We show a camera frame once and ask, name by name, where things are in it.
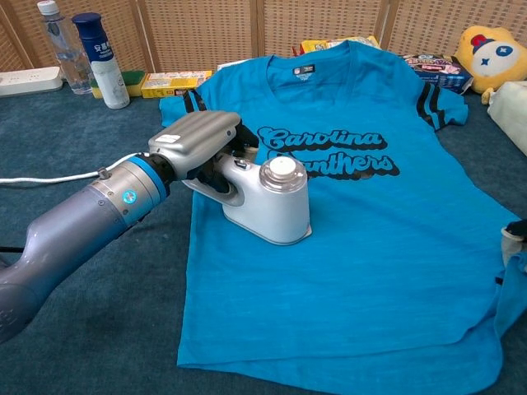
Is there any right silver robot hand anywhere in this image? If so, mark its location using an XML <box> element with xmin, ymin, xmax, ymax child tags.
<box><xmin>500</xmin><ymin>219</ymin><xmax>527</xmax><ymax>264</ymax></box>

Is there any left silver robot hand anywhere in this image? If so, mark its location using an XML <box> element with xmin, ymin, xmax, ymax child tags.
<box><xmin>147</xmin><ymin>110</ymin><xmax>260</xmax><ymax>194</ymax></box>

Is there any white handheld steam iron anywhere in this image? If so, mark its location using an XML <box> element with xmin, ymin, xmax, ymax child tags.
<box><xmin>183</xmin><ymin>151</ymin><xmax>312</xmax><ymax>247</ymax></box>

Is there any blue Carolina Panthers T-shirt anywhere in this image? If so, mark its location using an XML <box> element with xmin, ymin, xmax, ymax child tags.
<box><xmin>159</xmin><ymin>39</ymin><xmax>527</xmax><ymax>374</ymax></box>

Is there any yellow rectangular box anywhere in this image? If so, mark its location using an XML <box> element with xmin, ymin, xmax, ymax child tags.
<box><xmin>140</xmin><ymin>70</ymin><xmax>213</xmax><ymax>99</ymax></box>

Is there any green and yellow sponge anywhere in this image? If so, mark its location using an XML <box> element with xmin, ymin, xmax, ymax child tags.
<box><xmin>90</xmin><ymin>70</ymin><xmax>147</xmax><ymax>99</ymax></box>

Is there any white bottle with blue cap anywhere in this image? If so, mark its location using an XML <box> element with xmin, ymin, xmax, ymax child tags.
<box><xmin>72</xmin><ymin>12</ymin><xmax>131</xmax><ymax>110</ymax></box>

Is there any wicker folding screen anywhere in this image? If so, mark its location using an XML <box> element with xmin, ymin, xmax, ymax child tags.
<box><xmin>0</xmin><ymin>0</ymin><xmax>527</xmax><ymax>74</ymax></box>

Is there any white fabric bundle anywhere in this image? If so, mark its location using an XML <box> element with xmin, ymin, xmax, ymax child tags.
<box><xmin>487</xmin><ymin>81</ymin><xmax>527</xmax><ymax>157</ymax></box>

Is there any clear plastic water bottle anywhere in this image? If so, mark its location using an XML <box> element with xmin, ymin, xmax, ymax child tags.
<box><xmin>36</xmin><ymin>0</ymin><xmax>94</xmax><ymax>95</ymax></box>

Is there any yellow snack package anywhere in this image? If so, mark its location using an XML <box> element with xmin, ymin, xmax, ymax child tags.
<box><xmin>292</xmin><ymin>35</ymin><xmax>382</xmax><ymax>56</ymax></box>

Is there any white power strip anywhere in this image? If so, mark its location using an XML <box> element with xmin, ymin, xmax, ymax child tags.
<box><xmin>0</xmin><ymin>66</ymin><xmax>63</xmax><ymax>98</ymax></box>

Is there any dark sanitary pad package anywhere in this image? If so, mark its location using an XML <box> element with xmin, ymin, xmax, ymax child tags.
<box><xmin>401</xmin><ymin>53</ymin><xmax>473</xmax><ymax>95</ymax></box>

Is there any yellow plush toy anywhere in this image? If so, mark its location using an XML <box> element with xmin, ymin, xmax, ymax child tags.
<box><xmin>452</xmin><ymin>25</ymin><xmax>527</xmax><ymax>105</ymax></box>

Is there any teal carpet table cover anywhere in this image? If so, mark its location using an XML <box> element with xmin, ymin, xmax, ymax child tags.
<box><xmin>0</xmin><ymin>81</ymin><xmax>527</xmax><ymax>395</ymax></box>

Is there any white power cord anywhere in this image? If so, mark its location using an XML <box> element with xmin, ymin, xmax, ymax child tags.
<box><xmin>0</xmin><ymin>154</ymin><xmax>143</xmax><ymax>185</ymax></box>

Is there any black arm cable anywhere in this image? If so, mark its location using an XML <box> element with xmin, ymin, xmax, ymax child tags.
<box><xmin>0</xmin><ymin>245</ymin><xmax>30</xmax><ymax>268</ymax></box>

